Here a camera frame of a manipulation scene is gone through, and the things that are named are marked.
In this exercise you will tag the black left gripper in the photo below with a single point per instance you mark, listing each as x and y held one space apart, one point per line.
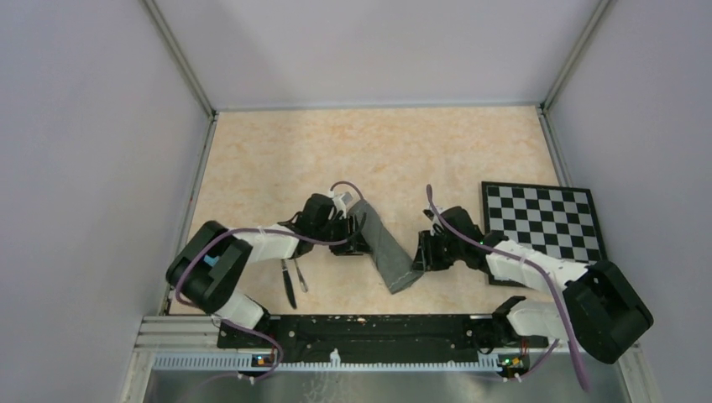
356 243

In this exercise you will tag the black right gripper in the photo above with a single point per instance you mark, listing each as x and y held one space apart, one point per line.
426 259

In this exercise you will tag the grey cloth napkin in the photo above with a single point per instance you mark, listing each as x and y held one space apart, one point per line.
391 260

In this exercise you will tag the silver fork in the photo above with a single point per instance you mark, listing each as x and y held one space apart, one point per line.
301 278

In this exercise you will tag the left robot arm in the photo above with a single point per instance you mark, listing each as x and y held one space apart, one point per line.
205 273

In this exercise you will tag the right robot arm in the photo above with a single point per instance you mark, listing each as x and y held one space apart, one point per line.
594 305

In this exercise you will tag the silver table knife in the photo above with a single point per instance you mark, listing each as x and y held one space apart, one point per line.
289 290

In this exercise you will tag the black white checkerboard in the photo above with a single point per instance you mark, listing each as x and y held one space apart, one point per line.
560 222

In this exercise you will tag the colourful card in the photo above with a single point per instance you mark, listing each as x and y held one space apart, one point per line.
209 260

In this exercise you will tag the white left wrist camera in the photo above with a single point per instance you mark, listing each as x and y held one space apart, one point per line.
341 201

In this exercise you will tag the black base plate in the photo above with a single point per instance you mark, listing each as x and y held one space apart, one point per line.
392 339

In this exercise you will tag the aluminium frame rail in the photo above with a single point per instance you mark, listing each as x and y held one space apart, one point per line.
203 343

